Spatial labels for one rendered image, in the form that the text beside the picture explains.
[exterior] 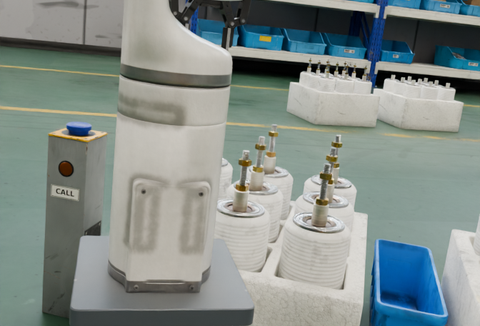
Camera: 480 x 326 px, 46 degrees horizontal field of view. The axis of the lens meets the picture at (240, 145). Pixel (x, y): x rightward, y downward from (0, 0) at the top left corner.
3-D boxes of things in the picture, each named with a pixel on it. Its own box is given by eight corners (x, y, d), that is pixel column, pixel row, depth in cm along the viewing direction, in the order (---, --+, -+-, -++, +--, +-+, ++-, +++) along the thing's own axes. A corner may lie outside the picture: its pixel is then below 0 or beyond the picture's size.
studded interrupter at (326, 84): (334, 111, 321) (341, 63, 315) (323, 111, 314) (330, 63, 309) (321, 108, 328) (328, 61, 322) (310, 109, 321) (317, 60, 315)
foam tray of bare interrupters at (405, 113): (458, 132, 342) (463, 102, 338) (401, 129, 332) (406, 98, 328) (421, 119, 379) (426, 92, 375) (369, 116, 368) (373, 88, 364)
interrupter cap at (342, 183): (327, 176, 110) (328, 172, 110) (359, 187, 105) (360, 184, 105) (301, 180, 105) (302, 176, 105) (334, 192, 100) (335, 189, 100)
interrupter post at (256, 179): (260, 188, 98) (262, 169, 97) (264, 192, 95) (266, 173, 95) (246, 187, 97) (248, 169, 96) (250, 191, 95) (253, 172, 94)
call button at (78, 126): (83, 139, 91) (84, 127, 91) (61, 136, 92) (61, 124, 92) (95, 135, 95) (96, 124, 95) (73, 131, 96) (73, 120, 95)
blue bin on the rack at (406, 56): (358, 56, 609) (361, 36, 604) (390, 60, 618) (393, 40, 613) (379, 61, 561) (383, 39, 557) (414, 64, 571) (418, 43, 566)
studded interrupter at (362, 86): (363, 114, 323) (371, 66, 317) (348, 111, 327) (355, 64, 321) (369, 113, 331) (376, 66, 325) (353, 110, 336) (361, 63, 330)
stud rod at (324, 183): (321, 213, 83) (328, 162, 81) (324, 215, 82) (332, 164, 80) (315, 213, 82) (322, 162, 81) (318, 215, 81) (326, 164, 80)
